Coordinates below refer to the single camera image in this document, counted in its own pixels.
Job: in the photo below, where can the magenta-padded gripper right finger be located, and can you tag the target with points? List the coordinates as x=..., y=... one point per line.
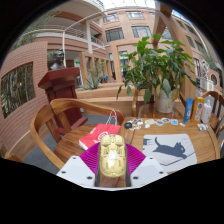
x=135, y=158

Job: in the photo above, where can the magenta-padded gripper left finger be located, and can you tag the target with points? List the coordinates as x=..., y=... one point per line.
x=89, y=158

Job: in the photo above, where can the grey cat-print mouse pad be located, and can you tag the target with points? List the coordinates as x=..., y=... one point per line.
x=170, y=151

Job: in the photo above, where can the red paper shopping bag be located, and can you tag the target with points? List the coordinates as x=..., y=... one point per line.
x=98, y=133

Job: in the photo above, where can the small black round object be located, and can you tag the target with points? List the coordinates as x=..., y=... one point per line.
x=128, y=125

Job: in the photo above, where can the cream card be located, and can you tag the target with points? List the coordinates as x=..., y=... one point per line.
x=150, y=122

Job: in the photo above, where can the wooden armchair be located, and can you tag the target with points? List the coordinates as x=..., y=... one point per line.
x=43, y=133
x=216, y=103
x=135, y=103

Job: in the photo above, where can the blue tube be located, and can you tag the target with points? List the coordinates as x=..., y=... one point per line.
x=188, y=110

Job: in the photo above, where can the small white packet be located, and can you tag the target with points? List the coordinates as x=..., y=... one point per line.
x=202, y=127

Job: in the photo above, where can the spiky green agave plant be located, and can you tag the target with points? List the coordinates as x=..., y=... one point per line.
x=92, y=81

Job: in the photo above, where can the white pump bottle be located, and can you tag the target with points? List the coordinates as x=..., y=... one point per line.
x=206, y=113

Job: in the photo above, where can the green potted plant white pot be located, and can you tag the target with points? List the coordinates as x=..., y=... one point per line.
x=160, y=70

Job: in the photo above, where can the white air conditioner unit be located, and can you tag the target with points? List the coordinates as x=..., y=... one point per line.
x=205, y=84

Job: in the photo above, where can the dark bust statue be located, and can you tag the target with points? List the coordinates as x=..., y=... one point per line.
x=57, y=60

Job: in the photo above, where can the dark red wooden pedestal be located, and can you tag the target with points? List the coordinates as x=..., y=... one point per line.
x=61, y=86

